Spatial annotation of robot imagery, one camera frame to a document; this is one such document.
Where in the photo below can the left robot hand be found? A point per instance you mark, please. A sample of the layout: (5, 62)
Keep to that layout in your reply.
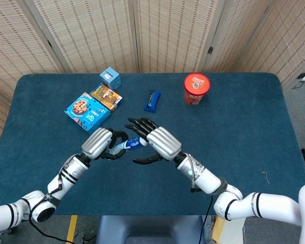
(96, 142)

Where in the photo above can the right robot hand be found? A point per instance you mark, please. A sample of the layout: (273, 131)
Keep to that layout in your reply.
(164, 142)

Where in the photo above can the blue white toothpaste tube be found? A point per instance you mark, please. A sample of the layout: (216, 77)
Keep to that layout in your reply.
(133, 144)

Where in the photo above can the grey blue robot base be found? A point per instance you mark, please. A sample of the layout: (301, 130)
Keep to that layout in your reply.
(147, 228)

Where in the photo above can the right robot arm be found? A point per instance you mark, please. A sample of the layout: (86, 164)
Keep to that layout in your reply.
(208, 178)

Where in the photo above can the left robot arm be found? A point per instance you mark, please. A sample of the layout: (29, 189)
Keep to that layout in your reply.
(68, 172)

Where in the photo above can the blue cookie box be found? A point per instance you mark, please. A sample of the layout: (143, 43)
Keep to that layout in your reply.
(84, 111)

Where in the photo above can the blue snack packet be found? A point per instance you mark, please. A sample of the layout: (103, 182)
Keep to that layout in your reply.
(155, 101)

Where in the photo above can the yellow orange snack box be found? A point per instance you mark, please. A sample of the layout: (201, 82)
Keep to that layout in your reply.
(106, 95)

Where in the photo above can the blue table cloth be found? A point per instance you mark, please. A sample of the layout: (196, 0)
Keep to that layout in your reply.
(218, 127)

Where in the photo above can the light blue cube box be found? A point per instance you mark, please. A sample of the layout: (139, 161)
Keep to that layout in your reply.
(110, 77)

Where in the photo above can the orange instant noodle cup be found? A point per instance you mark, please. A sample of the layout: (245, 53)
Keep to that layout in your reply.
(197, 84)

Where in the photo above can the black screen hinge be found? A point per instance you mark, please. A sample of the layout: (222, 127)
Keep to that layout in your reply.
(210, 50)
(49, 43)

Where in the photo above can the woven folding screen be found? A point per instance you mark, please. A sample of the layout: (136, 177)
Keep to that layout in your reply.
(91, 33)

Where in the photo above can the small metal allen key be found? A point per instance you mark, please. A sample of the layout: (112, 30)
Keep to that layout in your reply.
(267, 178)

